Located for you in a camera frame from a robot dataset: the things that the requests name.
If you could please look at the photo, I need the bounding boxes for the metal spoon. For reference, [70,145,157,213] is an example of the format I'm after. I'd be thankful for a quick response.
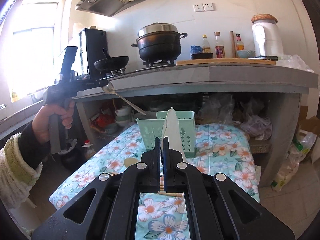
[100,80,146,116]

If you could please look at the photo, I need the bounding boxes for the white ceramic spoon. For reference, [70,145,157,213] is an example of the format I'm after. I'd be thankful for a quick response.
[161,107,187,162]

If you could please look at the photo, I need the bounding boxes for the grey concrete kitchen counter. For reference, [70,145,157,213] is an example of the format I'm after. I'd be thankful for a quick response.
[0,62,320,140]

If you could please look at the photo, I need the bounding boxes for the person's left hand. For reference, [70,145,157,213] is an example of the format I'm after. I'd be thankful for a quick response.
[32,100,75,144]

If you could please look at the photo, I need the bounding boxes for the black frying pan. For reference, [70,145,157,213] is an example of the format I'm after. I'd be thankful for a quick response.
[94,48,129,72]

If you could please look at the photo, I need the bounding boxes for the black appliance beside stove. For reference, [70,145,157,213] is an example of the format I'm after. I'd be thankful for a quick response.
[79,28,107,79]

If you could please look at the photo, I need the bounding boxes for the cooking oil jug on floor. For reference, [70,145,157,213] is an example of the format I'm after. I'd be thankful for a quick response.
[81,140,96,160]

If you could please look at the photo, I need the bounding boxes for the floral blue tablecloth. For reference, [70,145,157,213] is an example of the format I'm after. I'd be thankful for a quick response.
[49,124,260,239]

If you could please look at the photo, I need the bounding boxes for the stack of bowls under counter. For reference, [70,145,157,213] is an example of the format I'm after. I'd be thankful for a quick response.
[114,105,132,127]

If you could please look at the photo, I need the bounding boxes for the green plastic utensil holder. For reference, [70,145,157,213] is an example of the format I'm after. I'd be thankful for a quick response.
[136,108,196,159]

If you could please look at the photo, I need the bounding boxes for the black stockpot with steel lid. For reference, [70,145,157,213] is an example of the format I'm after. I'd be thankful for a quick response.
[131,22,188,65]

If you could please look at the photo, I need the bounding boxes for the white plastic bag on floor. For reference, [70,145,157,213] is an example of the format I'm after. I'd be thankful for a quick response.
[271,130,317,192]

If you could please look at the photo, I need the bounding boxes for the oil bottle yellow cap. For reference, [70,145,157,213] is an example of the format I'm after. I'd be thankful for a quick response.
[202,34,211,53]

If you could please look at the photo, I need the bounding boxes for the wooden cutting board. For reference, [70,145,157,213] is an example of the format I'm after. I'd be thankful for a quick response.
[176,58,276,66]

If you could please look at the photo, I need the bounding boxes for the sauce bottle red label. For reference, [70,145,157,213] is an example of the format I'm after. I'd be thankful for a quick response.
[214,31,225,59]

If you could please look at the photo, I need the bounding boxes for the small bottle red cap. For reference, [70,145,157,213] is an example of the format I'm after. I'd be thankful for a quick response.
[236,33,245,51]

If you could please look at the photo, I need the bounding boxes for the wooden rolling pin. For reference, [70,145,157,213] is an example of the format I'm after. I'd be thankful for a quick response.
[229,31,237,58]

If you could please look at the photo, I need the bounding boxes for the white jar with woven lid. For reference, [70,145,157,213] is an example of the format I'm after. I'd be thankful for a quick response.
[251,14,284,57]

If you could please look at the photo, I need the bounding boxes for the white wall socket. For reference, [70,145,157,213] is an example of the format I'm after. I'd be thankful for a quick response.
[193,3,215,12]

